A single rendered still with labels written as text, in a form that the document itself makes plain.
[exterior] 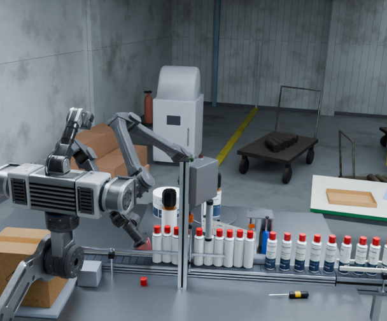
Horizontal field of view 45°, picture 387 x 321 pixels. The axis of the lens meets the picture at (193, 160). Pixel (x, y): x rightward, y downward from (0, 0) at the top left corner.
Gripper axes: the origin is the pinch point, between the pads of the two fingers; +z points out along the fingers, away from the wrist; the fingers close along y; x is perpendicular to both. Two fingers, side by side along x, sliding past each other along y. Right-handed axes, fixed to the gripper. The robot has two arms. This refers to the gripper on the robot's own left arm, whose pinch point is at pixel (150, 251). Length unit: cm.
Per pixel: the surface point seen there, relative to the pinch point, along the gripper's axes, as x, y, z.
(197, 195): -45, -18, -16
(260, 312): -37, -32, 44
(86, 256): 30.1, 0.3, -17.5
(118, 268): 17.4, -5.2, -3.9
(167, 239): -12.8, -1.8, -0.9
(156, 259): -0.8, -2.6, 4.6
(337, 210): -85, 98, 87
